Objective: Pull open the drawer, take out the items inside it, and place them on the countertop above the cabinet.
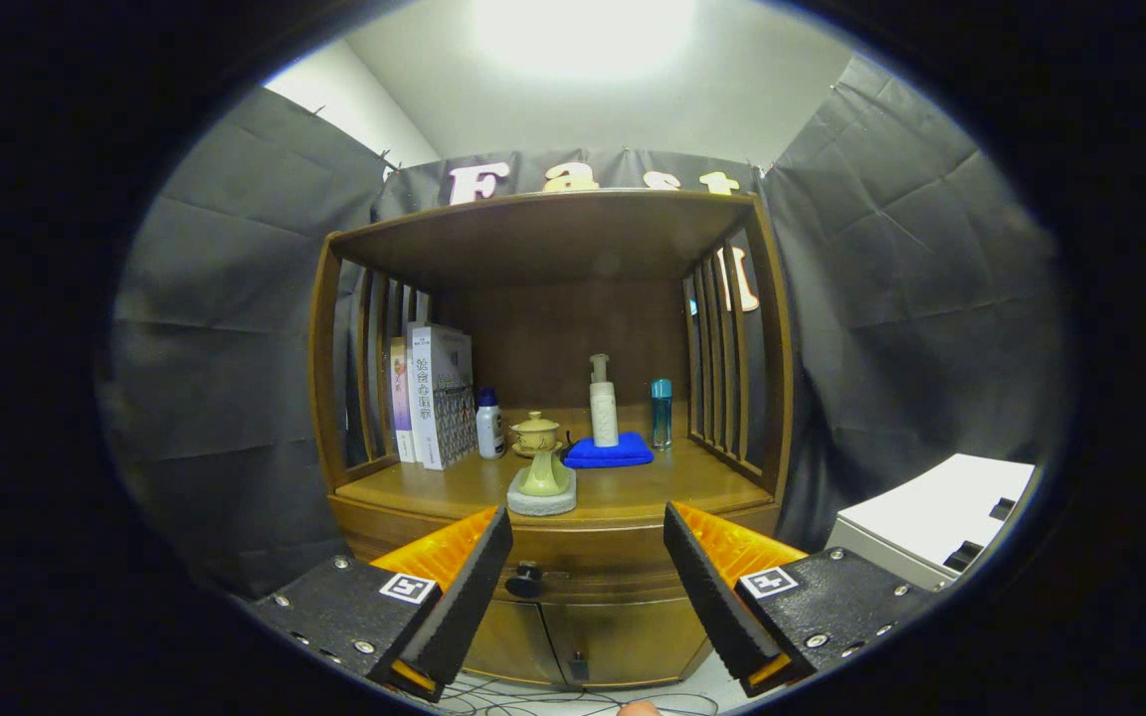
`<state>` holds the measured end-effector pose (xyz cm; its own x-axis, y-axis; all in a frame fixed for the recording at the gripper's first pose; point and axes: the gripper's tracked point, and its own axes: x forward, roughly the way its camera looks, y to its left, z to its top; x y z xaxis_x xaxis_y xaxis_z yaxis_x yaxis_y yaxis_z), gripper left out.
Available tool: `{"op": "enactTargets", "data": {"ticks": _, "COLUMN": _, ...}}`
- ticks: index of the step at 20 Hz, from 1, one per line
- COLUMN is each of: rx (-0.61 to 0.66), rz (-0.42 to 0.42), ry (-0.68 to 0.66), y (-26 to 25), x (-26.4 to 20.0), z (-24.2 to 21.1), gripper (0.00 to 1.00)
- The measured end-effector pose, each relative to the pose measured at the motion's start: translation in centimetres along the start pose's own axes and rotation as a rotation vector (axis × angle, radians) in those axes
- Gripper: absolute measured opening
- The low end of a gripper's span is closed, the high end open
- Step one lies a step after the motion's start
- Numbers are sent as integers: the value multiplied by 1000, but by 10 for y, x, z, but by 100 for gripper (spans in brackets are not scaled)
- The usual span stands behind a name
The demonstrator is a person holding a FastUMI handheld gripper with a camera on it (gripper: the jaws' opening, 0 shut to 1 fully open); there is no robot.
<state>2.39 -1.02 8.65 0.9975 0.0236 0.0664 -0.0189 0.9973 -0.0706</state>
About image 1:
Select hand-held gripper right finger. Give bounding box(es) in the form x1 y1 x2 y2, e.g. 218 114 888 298
663 500 937 697

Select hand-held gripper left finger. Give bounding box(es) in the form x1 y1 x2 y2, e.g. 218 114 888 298
250 504 514 702

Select green ceramic ornament grey base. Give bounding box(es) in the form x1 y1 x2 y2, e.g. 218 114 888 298
506 449 579 517

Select brown wooden drawer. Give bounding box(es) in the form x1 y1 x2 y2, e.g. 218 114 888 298
329 494 778 605

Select wooden cabinet door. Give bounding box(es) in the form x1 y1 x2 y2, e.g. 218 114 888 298
543 595 713 689
464 597 574 687

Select brown wooden countertop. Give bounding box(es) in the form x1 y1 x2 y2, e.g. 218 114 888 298
334 438 775 523

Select white filing cabinet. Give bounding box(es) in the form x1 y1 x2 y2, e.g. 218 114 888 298
825 454 1037 593

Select brown wooden cabinet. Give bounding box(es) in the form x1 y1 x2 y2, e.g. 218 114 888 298
307 189 796 690

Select white bottle with blue cap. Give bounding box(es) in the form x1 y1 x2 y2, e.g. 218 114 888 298
475 387 506 460

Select folded blue cloth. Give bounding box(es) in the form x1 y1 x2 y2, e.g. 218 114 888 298
563 431 656 470

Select yellow ceramic lidded teacup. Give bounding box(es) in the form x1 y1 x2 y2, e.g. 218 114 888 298
510 411 564 458

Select thick white book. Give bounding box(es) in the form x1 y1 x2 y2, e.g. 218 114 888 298
406 323 479 471

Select clear blue bottle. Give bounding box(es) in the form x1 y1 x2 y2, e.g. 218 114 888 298
651 378 674 450

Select thin purple book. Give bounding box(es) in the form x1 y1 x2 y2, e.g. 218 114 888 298
389 336 417 463

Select white pump bottle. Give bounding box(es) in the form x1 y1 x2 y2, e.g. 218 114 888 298
589 353 621 448

